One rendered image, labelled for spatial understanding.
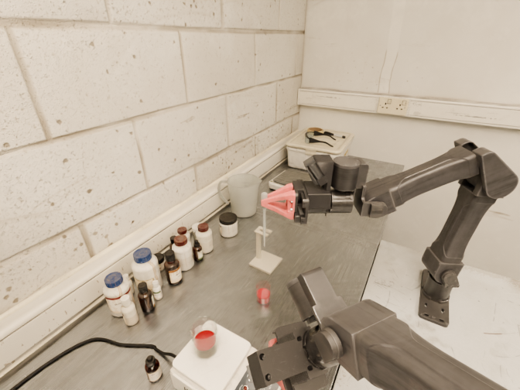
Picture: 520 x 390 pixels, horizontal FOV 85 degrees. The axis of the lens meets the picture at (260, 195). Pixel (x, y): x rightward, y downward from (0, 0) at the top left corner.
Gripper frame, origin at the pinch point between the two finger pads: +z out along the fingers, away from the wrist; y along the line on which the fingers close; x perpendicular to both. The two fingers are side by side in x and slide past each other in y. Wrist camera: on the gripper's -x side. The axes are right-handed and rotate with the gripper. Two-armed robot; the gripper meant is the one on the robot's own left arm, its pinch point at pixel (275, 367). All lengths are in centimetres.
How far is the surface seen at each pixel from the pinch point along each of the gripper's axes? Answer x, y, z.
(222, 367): -7.1, -3.4, 7.3
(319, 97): 87, -123, 6
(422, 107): 115, -84, -21
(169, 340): -12.0, -14.1, 24.4
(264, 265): 19.1, -28.4, 20.4
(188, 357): -12.3, -7.2, 10.8
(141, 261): -16.9, -35.1, 22.7
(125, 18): -23, -82, -19
